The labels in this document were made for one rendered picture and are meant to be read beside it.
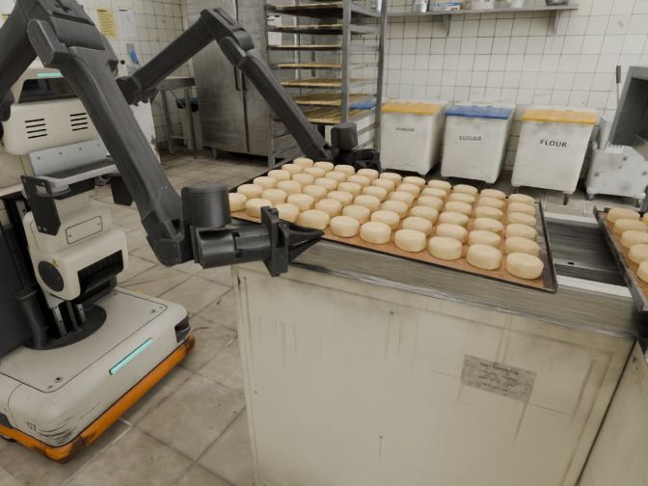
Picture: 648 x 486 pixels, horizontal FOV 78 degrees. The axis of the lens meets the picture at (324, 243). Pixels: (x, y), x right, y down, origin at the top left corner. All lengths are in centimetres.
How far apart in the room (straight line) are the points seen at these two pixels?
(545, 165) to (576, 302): 336
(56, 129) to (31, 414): 82
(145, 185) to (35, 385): 101
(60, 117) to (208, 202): 81
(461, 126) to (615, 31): 145
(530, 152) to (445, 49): 144
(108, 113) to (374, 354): 61
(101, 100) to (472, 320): 68
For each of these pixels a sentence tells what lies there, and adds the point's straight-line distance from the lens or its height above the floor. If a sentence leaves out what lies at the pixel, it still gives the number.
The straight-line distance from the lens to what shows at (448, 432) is 87.
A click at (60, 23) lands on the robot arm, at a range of 82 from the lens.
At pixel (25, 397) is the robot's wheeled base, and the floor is 27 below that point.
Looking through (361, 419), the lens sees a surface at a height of 51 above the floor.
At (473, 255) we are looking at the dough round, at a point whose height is 93.
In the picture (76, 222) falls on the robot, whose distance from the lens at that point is 141.
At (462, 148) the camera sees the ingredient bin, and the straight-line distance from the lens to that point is 406.
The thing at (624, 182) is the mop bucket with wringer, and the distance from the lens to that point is 433.
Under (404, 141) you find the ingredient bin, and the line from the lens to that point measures 418.
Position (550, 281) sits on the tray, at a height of 90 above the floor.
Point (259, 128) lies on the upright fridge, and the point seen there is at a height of 46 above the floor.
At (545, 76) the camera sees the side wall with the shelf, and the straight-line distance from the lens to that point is 458.
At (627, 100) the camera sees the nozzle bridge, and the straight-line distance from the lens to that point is 109.
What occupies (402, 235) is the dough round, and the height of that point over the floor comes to 94.
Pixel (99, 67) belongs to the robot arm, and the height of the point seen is 118.
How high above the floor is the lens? 120
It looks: 25 degrees down
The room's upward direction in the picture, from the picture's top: straight up
